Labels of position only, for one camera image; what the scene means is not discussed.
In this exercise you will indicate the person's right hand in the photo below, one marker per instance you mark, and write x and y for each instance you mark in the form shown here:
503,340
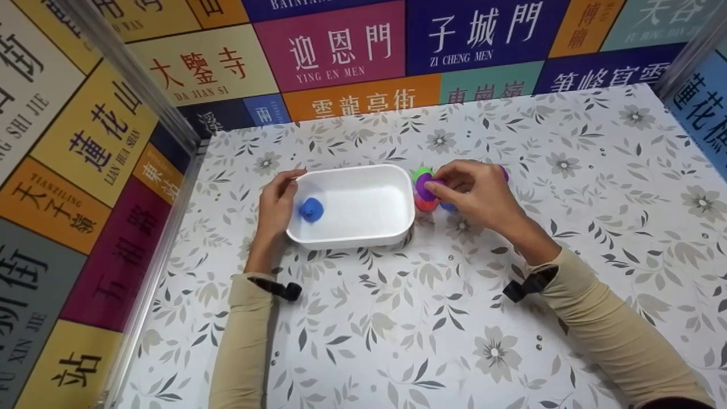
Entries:
491,193

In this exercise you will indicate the person's left hand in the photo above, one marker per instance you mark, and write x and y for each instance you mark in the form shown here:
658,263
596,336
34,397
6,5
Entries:
274,210

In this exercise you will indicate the person's right index finger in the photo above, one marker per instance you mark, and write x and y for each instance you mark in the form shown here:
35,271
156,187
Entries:
454,167

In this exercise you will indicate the person's right thumb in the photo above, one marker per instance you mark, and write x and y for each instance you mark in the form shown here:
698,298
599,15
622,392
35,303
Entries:
448,193

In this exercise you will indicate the person's left thumb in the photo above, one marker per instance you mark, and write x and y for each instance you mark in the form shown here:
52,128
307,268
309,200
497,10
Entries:
289,194

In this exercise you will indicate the person's left fingers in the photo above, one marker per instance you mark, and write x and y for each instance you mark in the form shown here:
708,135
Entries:
284,177

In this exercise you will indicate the purple toy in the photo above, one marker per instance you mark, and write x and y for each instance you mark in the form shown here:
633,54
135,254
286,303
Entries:
425,186
505,172

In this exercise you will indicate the white plastic container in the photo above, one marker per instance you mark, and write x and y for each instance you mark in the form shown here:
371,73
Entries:
363,210

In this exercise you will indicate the person's right forearm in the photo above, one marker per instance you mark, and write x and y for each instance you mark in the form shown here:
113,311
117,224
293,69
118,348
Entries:
613,324

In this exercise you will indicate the person's left forearm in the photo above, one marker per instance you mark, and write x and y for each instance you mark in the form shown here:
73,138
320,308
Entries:
244,341

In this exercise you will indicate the red toy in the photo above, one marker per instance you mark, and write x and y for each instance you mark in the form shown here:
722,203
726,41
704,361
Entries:
425,205

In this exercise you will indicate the small blue toy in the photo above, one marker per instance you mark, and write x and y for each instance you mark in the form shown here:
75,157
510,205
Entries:
312,210

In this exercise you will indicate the green toy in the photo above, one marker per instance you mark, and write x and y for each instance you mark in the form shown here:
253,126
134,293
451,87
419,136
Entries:
421,172

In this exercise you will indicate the black wrist band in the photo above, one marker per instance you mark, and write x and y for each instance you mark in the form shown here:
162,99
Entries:
525,286
287,291

